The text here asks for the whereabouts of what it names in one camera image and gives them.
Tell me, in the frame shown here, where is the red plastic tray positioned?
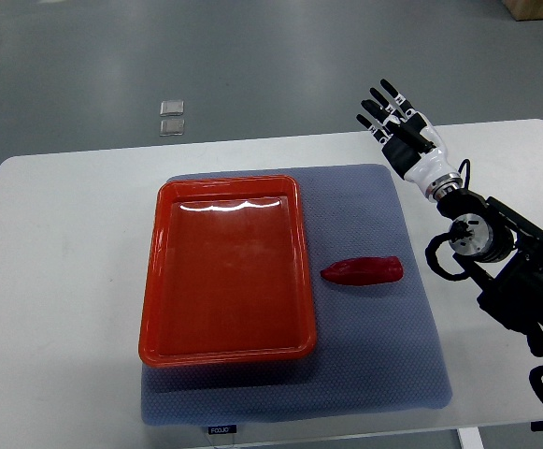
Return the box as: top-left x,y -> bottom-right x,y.
138,175 -> 317,369

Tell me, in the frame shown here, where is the white table leg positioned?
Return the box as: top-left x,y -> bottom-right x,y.
457,427 -> 484,449

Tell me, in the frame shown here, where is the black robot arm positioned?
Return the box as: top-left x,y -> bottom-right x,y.
425,173 -> 543,357

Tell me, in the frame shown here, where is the cardboard box corner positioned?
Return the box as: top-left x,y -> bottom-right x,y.
502,0 -> 543,22

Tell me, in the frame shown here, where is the blue grey cushion mat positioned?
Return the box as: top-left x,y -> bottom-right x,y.
141,164 -> 451,427

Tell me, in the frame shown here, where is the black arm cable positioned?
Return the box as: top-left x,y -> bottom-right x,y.
424,232 -> 469,282

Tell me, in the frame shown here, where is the upper floor plate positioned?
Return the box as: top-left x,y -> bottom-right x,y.
160,99 -> 184,117

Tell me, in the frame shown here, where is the red pepper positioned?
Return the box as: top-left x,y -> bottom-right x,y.
321,256 -> 404,286

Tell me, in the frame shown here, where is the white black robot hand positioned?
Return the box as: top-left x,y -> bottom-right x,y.
356,79 -> 463,202

